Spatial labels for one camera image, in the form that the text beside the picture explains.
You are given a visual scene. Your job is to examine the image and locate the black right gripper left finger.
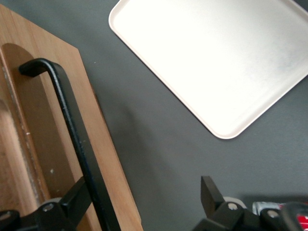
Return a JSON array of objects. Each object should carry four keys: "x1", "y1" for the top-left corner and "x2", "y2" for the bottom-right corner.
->
[{"x1": 33, "y1": 177, "x2": 94, "y2": 231}]

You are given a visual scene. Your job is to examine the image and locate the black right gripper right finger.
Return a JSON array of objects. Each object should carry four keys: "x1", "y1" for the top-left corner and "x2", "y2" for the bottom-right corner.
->
[{"x1": 192, "y1": 175, "x2": 257, "y2": 231}]

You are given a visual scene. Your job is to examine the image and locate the wooden drawer with black handle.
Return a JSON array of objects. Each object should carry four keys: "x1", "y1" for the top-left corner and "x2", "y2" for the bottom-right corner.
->
[{"x1": 0, "y1": 3, "x2": 144, "y2": 231}]

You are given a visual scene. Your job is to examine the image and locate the black metal drawer handle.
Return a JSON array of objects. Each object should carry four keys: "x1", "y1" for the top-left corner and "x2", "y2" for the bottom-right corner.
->
[{"x1": 18, "y1": 58, "x2": 121, "y2": 231}]

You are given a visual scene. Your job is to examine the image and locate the red cola bottle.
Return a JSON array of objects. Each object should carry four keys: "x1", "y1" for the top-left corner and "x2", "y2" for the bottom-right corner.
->
[{"x1": 252, "y1": 201, "x2": 308, "y2": 226}]

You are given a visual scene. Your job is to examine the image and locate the beige plastic tray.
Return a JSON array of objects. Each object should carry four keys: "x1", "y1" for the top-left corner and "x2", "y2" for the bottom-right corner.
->
[{"x1": 108, "y1": 0, "x2": 308, "y2": 140}]

